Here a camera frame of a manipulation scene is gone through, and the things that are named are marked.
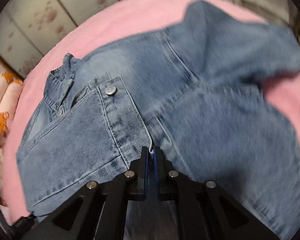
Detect pink plush bed blanket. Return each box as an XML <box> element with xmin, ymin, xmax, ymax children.
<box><xmin>1</xmin><ymin>0</ymin><xmax>300</xmax><ymax>224</ymax></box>

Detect blue denim jacket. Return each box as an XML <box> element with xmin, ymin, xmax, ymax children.
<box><xmin>17</xmin><ymin>1</ymin><xmax>300</xmax><ymax>239</ymax></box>

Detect floral sliding wardrobe doors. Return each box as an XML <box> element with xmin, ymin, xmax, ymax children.
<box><xmin>0</xmin><ymin>0</ymin><xmax>119</xmax><ymax>78</ymax></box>

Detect folded bear print quilt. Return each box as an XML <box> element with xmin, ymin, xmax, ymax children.
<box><xmin>0</xmin><ymin>72</ymin><xmax>23</xmax><ymax>146</ymax></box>

